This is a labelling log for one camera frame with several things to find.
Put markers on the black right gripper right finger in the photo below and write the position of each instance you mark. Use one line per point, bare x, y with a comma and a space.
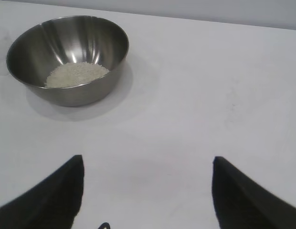
246, 205

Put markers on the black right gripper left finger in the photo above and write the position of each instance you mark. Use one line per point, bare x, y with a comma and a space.
47, 202

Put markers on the white uncooked rice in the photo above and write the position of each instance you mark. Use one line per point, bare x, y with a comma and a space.
76, 74

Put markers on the stainless steel mixing bowl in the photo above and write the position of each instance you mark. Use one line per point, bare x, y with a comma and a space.
66, 40

